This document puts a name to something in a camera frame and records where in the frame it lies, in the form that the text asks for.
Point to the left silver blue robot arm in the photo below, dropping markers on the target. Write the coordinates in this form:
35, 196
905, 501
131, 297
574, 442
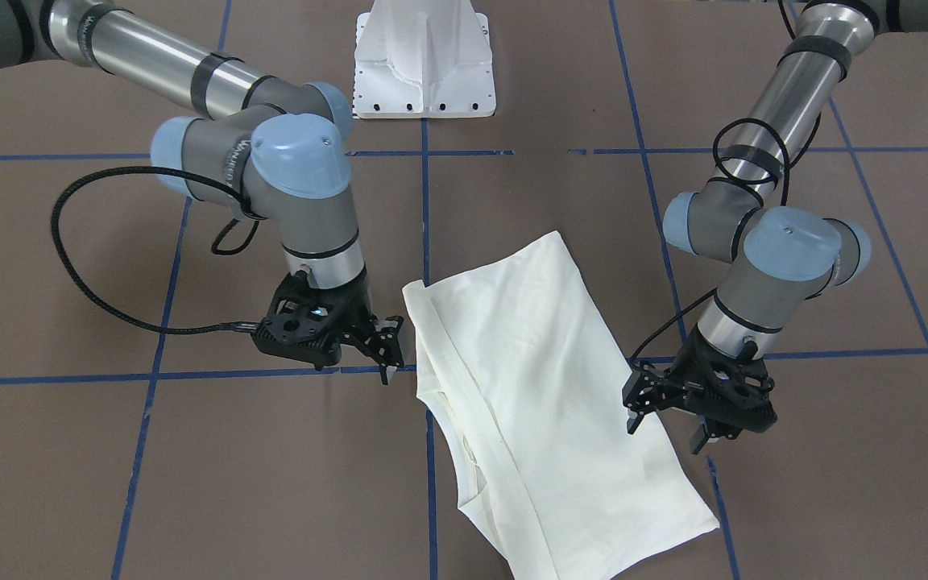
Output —
777, 256

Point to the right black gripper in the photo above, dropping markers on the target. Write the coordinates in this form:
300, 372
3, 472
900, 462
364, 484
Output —
357, 316

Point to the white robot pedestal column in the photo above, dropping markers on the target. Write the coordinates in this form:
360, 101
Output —
423, 59

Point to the cream long-sleeve printed shirt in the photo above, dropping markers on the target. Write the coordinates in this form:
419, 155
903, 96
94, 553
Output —
520, 371

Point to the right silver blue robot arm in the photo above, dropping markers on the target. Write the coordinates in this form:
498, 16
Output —
257, 145

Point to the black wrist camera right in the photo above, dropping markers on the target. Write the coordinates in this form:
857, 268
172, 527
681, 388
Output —
299, 324

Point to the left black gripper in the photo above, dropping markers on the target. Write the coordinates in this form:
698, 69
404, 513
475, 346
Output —
684, 377

